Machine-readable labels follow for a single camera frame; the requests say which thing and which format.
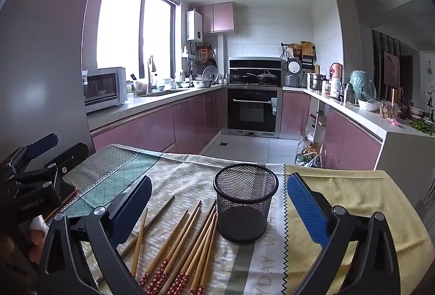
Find patchwork printed tablecloth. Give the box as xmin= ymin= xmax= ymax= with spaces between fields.
xmin=44 ymin=144 xmax=435 ymax=295

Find person's left hand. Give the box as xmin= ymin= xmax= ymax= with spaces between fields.
xmin=28 ymin=214 xmax=51 ymax=264

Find black mesh holder cup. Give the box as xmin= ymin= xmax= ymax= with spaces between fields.
xmin=213 ymin=164 xmax=279 ymax=243

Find white wall water heater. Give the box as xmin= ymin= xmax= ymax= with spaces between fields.
xmin=186 ymin=9 xmax=204 ymax=42

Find dark smartphone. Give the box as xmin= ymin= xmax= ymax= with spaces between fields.
xmin=60 ymin=186 xmax=79 ymax=204

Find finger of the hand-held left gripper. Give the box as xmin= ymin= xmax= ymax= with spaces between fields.
xmin=0 ymin=133 xmax=59 ymax=177
xmin=12 ymin=142 xmax=89 ymax=206

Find kitchen window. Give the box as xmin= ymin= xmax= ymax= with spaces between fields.
xmin=96 ymin=0 xmax=180 ymax=81

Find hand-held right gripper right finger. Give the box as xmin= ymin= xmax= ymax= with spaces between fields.
xmin=286 ymin=173 xmax=398 ymax=295

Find clear plastic bottle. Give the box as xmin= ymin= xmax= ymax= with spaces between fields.
xmin=297 ymin=137 xmax=311 ymax=165

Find stainless steel pot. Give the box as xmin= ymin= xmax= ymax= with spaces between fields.
xmin=307 ymin=73 xmax=327 ymax=92

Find pink wall cabinet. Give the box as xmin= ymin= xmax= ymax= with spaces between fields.
xmin=197 ymin=2 xmax=236 ymax=34

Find white rice cooker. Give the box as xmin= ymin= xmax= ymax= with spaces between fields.
xmin=285 ymin=58 xmax=303 ymax=88

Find black wok with lid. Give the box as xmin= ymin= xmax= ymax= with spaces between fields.
xmin=246 ymin=70 xmax=280 ymax=86

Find built-in black oven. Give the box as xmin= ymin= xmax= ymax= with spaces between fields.
xmin=223 ymin=84 xmax=283 ymax=139

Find green covered appliance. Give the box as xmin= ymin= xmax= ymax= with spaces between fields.
xmin=349 ymin=70 xmax=376 ymax=102

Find bunch of wooden chopsticks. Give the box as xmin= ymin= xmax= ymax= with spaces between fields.
xmin=120 ymin=195 xmax=219 ymax=295

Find black wall rack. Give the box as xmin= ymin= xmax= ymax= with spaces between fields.
xmin=281 ymin=41 xmax=316 ymax=70

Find plastic bag of vegetables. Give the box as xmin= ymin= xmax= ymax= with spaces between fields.
xmin=295 ymin=152 xmax=323 ymax=168

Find framed wall picture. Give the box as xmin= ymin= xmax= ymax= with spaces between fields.
xmin=383 ymin=51 xmax=400 ymax=87

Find green leafy vegetables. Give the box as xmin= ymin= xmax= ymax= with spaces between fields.
xmin=409 ymin=119 xmax=434 ymax=136

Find pink base cabinets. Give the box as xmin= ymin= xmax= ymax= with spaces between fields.
xmin=90 ymin=88 xmax=228 ymax=155
xmin=282 ymin=91 xmax=383 ymax=171

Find clear plastic food container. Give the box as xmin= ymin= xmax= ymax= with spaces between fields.
xmin=380 ymin=101 xmax=400 ymax=120

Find black range hood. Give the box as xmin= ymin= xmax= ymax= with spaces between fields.
xmin=229 ymin=57 xmax=282 ymax=85

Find steel kitchen faucet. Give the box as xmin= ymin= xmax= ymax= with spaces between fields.
xmin=147 ymin=57 xmax=154 ymax=94

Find metal pot lid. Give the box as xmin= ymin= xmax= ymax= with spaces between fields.
xmin=202 ymin=66 xmax=219 ymax=83

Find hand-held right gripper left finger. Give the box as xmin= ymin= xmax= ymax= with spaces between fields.
xmin=37 ymin=175 xmax=153 ymax=295

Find white microwave oven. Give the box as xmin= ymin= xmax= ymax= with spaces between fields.
xmin=82 ymin=67 xmax=128 ymax=114

